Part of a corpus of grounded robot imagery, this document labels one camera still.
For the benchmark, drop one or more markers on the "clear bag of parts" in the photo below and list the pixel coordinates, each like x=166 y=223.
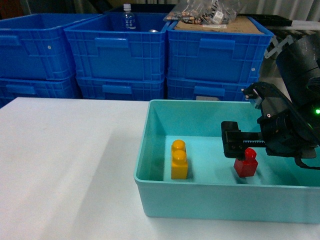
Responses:
x=205 y=12

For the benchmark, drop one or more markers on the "blue crate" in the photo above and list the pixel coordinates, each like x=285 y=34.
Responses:
x=190 y=89
x=103 y=49
x=35 y=47
x=121 y=89
x=231 y=53
x=11 y=89

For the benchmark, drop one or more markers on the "blue crate top left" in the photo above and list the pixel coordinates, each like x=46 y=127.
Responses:
x=35 y=47

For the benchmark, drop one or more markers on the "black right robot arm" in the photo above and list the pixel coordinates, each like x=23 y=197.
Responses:
x=299 y=67

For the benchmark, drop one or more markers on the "silver can top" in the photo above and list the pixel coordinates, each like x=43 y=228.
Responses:
x=153 y=31

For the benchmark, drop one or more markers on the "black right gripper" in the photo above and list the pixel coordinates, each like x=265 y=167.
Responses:
x=288 y=129

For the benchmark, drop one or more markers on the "blue crate bottom left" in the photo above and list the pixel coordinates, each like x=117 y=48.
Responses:
x=11 y=89

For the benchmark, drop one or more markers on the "blue crate bottom middle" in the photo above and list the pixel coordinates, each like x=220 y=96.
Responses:
x=121 y=89

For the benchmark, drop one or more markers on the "blue crate top middle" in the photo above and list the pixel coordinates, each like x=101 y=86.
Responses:
x=103 y=49

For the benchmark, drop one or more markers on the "grey scissor lattice gate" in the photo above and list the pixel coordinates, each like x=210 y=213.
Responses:
x=276 y=45

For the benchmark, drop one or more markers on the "clear water bottle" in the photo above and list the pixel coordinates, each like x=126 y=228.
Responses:
x=128 y=18

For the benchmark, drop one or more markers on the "brown cardboard sheet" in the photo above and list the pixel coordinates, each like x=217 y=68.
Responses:
x=241 y=25

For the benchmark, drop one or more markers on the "blue crate top right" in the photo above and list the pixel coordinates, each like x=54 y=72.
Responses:
x=231 y=53

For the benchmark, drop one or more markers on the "blue crate bottom right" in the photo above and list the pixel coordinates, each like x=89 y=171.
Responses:
x=190 y=89

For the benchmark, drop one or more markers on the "yellow toy block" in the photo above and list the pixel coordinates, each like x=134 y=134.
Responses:
x=179 y=161

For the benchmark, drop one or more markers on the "teal plastic box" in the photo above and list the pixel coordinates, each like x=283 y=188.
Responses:
x=279 y=191

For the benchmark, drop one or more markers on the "red toy block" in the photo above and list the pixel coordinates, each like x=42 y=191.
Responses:
x=247 y=167

